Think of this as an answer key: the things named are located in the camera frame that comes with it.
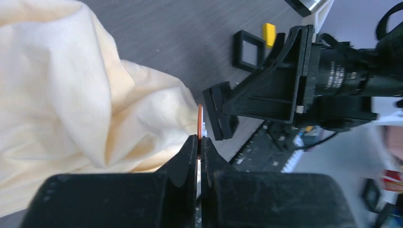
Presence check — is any small yellow block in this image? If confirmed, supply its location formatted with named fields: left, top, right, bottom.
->
left=262, top=23, right=277, bottom=48

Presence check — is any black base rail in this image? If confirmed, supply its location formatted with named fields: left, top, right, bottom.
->
left=230, top=121, right=304, bottom=173

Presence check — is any round white brooch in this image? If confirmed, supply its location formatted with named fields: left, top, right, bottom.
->
left=197, top=104, right=207, bottom=160

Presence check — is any black square frame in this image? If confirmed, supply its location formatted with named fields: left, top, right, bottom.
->
left=202, top=81, right=239, bottom=141
left=232, top=30, right=265, bottom=72

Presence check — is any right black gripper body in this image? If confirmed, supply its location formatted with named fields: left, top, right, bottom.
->
left=294, top=25, right=403, bottom=131

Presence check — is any cream yellow garment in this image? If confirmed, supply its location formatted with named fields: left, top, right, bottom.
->
left=0, top=0, right=197, bottom=216

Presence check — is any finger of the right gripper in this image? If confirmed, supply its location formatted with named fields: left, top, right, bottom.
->
left=221, top=27, right=307, bottom=124

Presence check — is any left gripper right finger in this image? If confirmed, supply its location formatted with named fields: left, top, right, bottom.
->
left=200, top=137, right=356, bottom=228

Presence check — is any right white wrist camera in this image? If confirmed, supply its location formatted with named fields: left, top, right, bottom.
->
left=285, top=0, right=334, bottom=34

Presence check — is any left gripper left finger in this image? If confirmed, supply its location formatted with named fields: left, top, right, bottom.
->
left=21, top=135, right=198, bottom=228

